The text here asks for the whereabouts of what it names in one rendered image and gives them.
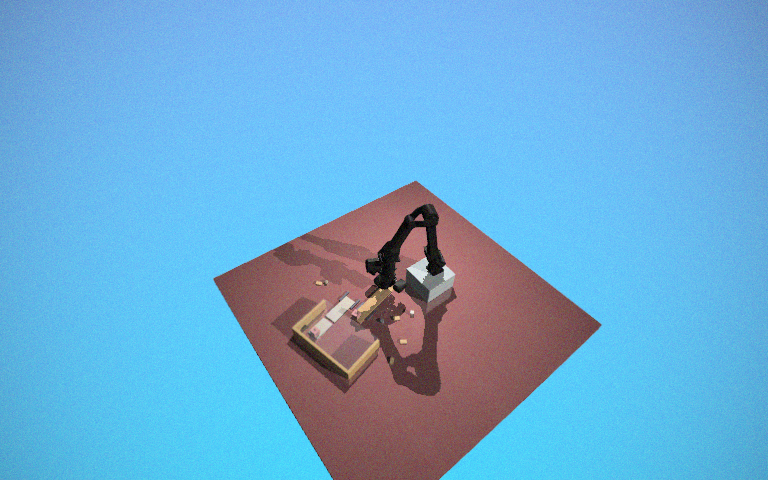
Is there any tan open box with clear top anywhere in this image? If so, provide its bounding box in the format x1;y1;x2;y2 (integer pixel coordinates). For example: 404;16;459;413
291;298;380;380

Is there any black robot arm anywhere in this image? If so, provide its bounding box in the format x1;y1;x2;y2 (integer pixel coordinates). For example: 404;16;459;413
365;204;446;290

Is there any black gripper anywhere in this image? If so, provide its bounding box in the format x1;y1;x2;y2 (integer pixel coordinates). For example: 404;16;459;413
369;267;407;293

